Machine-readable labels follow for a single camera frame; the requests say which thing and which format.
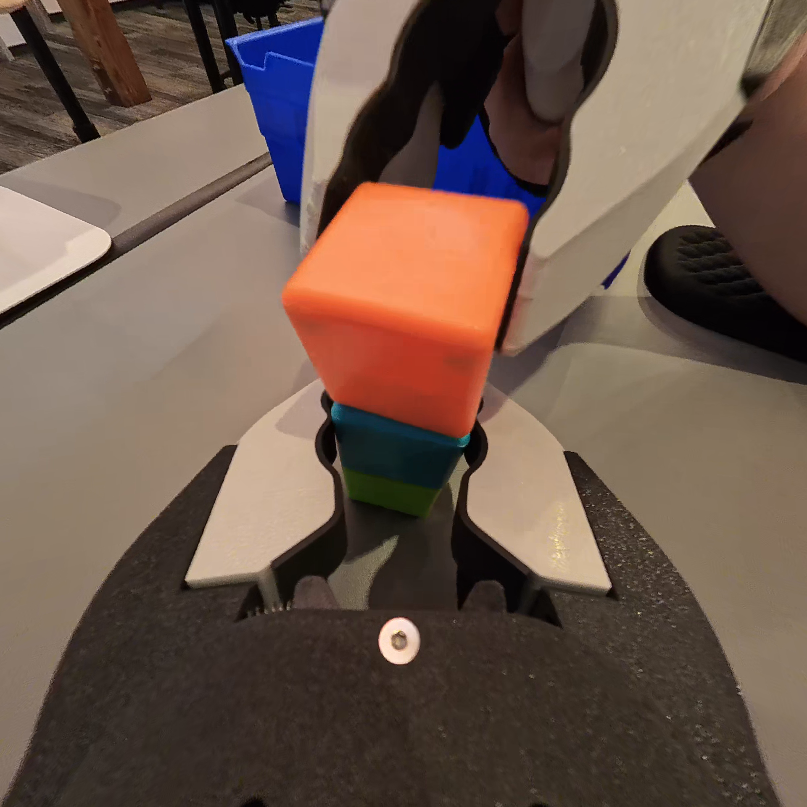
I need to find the person's right hand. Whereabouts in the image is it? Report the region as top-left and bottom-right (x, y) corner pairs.
(486, 0), (600, 193)

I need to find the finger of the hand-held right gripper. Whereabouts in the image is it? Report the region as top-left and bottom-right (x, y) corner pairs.
(498, 0), (773, 356)
(299, 0), (445, 253)

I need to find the person's right forearm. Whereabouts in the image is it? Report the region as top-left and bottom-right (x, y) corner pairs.
(688, 57), (807, 329)

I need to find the orange magnetic cube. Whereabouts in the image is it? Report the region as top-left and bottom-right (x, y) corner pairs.
(283, 183), (530, 437)

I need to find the green magnetic cube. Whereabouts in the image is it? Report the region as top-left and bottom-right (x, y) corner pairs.
(341, 467), (445, 519)

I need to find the white sign stand base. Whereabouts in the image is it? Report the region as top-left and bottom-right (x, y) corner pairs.
(0, 187), (113, 316)

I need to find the black textured mat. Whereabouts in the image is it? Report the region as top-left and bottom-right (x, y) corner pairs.
(643, 225), (807, 363)

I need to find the teal magnetic cube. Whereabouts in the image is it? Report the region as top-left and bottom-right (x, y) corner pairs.
(331, 401), (471, 488)

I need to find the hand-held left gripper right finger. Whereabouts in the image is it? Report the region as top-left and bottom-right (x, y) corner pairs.
(454, 385), (615, 614)

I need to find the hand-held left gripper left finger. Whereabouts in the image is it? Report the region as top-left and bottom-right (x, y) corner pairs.
(186, 382), (348, 612)

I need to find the slanted wooden post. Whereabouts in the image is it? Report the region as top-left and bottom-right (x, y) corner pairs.
(57, 0), (153, 109)

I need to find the blue plastic bin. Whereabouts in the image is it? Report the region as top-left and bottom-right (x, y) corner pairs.
(227, 16), (631, 291)

